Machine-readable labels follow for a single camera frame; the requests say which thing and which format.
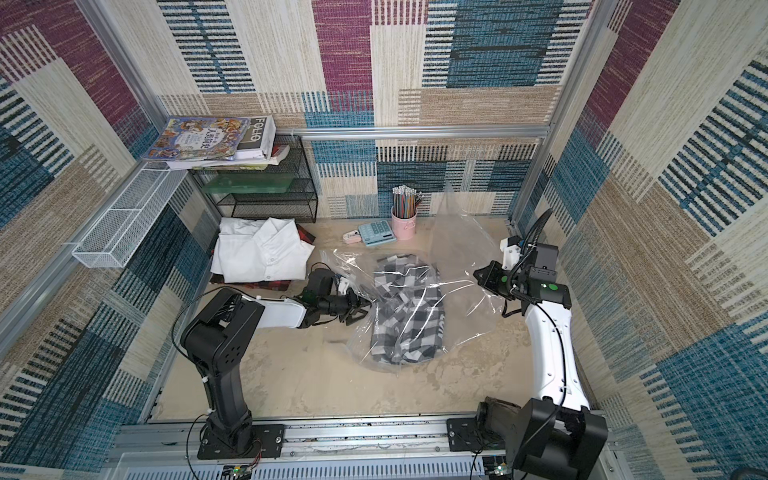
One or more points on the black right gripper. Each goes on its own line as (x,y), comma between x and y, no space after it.
(495,279)

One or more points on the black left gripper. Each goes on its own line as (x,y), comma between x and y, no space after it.
(353,310)

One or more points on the grey white checked shirt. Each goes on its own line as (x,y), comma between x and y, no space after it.
(409,314)

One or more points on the clear plastic vacuum bag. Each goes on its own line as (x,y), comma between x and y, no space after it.
(456,245)

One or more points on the red black plaid shirt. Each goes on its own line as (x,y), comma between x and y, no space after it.
(280,285)

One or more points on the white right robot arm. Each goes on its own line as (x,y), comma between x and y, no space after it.
(552,384)

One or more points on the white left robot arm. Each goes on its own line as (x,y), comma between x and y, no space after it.
(216,340)

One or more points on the small white pink eraser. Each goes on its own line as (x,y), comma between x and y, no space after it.
(352,237)

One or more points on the teal desk calculator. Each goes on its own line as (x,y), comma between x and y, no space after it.
(376,233)

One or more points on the pink metal pencil bucket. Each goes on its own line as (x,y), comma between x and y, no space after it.
(404,229)

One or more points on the coloured pencils bundle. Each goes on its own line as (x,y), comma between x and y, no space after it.
(406,201)

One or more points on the green flat box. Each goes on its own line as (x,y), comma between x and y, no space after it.
(249,183)

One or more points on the black folio book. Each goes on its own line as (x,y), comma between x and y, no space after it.
(256,149)

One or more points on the colourful illustrated book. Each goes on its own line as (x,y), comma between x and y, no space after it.
(198,138)

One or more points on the black wire shelf rack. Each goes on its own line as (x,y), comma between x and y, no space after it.
(300,202)

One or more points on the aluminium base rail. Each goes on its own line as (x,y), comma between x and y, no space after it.
(423,446)

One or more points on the white wire mesh basket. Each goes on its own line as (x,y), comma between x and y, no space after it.
(119,231)

